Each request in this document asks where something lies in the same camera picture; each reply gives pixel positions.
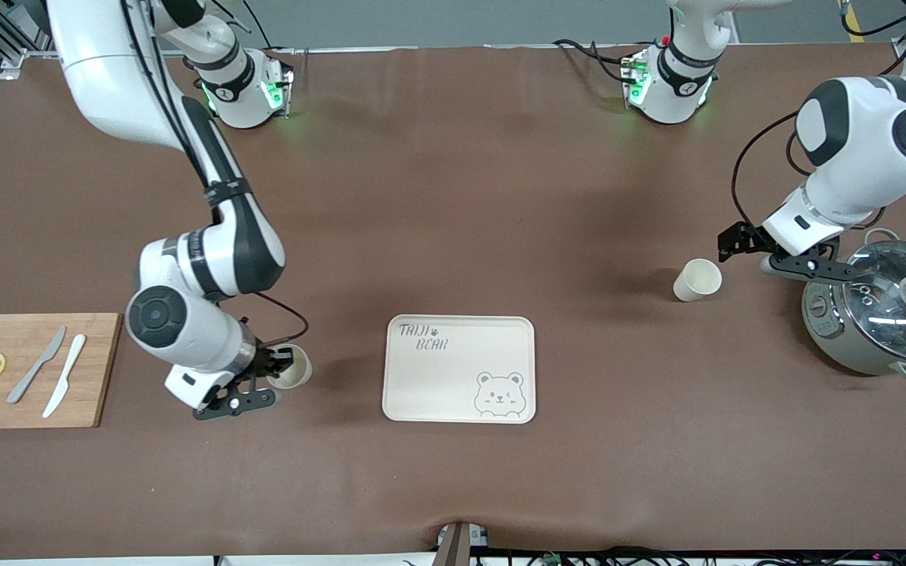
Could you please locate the thin black base cable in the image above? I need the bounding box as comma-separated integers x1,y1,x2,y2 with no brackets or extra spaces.
233,0,285,53

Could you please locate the wooden cutting board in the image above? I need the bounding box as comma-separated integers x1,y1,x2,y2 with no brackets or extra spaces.
0,313,123,430

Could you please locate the white plastic knife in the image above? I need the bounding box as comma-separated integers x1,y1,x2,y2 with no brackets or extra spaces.
42,334,87,419

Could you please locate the brown table mat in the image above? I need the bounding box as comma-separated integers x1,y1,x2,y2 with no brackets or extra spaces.
0,43,906,560

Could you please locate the grey-green cooking pot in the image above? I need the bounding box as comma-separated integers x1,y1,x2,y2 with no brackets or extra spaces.
801,228,906,386

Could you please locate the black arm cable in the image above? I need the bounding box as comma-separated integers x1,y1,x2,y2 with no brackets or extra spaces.
121,0,311,347
731,0,906,237

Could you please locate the metal table edge bracket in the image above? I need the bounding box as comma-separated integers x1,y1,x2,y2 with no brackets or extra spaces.
436,521,492,566

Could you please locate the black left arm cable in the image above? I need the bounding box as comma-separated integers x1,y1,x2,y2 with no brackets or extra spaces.
731,0,906,237

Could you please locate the grey plastic knife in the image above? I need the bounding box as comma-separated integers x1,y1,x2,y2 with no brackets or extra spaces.
6,326,68,405

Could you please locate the white IKEA cup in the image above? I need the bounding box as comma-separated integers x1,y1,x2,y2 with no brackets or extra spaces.
268,344,314,391
673,259,723,303

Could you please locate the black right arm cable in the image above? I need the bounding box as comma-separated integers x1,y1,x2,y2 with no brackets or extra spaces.
121,0,311,347

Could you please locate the beige bear print tray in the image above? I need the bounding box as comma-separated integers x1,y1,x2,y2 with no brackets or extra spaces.
382,314,537,425

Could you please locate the glass pot lid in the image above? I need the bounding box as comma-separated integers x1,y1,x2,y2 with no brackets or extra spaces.
842,240,906,362

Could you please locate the black base cable bundle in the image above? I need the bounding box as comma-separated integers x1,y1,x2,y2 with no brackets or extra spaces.
553,38,643,84

